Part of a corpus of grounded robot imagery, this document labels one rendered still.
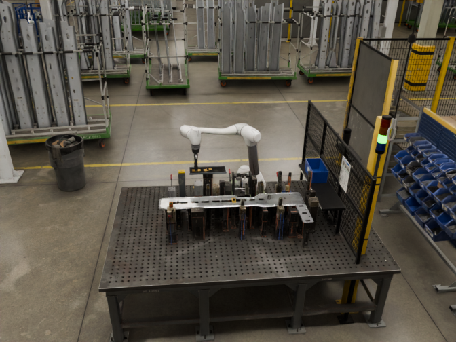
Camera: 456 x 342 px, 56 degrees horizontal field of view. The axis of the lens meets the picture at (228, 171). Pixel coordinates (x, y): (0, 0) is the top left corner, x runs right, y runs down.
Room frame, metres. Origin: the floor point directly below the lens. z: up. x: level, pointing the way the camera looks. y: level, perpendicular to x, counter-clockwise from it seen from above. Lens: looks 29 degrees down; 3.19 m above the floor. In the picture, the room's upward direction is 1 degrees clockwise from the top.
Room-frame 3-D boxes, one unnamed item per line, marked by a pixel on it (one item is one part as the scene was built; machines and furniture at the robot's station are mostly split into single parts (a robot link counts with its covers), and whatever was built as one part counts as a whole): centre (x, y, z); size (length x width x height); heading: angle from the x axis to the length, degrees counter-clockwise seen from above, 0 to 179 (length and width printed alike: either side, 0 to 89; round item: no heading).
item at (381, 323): (3.50, -0.15, 0.33); 2.56 x 1.61 x 0.66; 96
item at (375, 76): (5.57, -1.88, 1.00); 1.34 x 0.14 x 2.00; 6
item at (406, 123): (5.57, -2.29, 0.65); 1.00 x 0.50 x 1.30; 6
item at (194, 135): (3.75, 0.32, 1.54); 0.13 x 0.11 x 0.16; 38
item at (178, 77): (10.32, 1.52, 0.88); 1.91 x 1.00 x 1.76; 7
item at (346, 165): (3.46, -1.09, 1.30); 0.23 x 0.02 x 0.31; 6
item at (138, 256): (3.50, -0.15, 0.68); 2.56 x 1.61 x 0.04; 96
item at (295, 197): (3.43, -0.04, 1.00); 1.38 x 0.22 x 0.02; 96
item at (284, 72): (10.67, -0.66, 0.88); 1.91 x 1.00 x 1.76; 93
